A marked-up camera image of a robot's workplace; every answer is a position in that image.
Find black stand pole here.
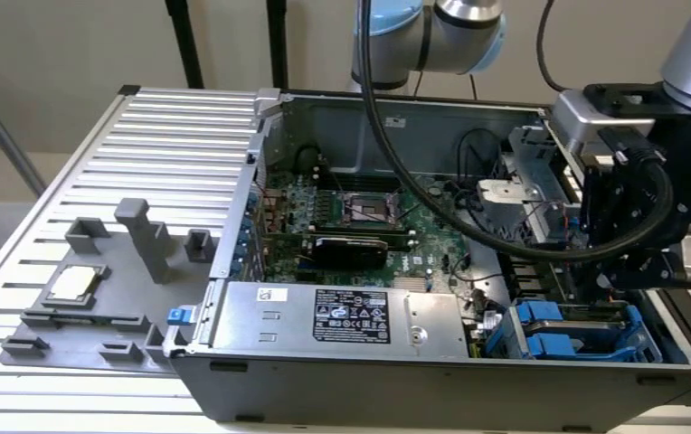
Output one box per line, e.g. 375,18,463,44
265,0,290,90
164,0,206,90

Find CPU socket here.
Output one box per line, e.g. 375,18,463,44
333,189,401,227

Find thin black wire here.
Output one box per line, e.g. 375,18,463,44
448,253,508,287

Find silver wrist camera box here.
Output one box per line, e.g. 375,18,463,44
549,88,659,157

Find green motherboard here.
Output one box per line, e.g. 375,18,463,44
254,169,504,317

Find black camera cable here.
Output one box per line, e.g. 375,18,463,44
535,0,572,94

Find hard drive in blue caddy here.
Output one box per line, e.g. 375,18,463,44
501,297,667,363

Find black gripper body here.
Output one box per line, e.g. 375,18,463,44
584,156,691,249

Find silver CPU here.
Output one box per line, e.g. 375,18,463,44
47,266,107,303

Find silver power supply unit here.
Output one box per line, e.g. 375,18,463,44
200,279,473,361

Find black cable loop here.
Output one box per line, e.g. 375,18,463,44
294,144,322,180

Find black graphics card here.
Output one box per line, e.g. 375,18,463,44
300,232,411,272

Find silver metal drive cage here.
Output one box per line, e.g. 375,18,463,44
477,125,588,245

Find blue disk carrier handle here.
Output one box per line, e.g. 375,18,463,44
529,333,577,360

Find black open PC case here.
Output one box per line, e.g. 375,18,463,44
164,88,691,424

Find black looped wires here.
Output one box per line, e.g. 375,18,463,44
457,127,504,213

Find grey parts rack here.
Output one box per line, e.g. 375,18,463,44
0,197,226,374

